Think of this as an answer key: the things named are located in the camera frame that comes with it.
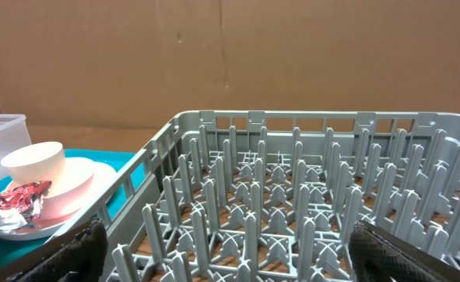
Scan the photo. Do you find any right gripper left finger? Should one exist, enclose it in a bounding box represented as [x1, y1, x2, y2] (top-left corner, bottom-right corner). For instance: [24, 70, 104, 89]
[5, 220, 108, 282]

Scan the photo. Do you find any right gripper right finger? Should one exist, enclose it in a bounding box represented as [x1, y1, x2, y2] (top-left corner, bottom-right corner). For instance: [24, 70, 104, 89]
[348, 221, 460, 282]

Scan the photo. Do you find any red snack wrapper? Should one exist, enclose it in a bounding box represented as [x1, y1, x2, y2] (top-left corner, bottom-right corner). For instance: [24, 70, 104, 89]
[0, 181, 52, 228]

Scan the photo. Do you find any pink small bowl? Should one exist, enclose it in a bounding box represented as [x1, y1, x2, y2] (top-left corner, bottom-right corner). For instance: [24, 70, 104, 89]
[9, 157, 96, 220]

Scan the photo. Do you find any pink plate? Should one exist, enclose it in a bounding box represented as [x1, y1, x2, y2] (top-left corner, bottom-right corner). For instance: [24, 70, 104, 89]
[0, 161, 116, 241]

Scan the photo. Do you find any teal serving tray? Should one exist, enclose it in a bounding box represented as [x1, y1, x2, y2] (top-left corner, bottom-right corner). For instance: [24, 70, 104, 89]
[0, 149, 134, 268]

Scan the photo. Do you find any cream cup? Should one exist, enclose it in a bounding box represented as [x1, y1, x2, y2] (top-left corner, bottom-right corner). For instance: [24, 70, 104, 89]
[1, 141, 66, 185]

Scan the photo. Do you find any grey dish rack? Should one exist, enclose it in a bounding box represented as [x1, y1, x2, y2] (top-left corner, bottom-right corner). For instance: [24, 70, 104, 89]
[2, 110, 460, 282]

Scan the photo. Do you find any cardboard backdrop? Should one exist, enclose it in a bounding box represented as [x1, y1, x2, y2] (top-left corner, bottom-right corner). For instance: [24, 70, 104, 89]
[0, 1, 460, 128]

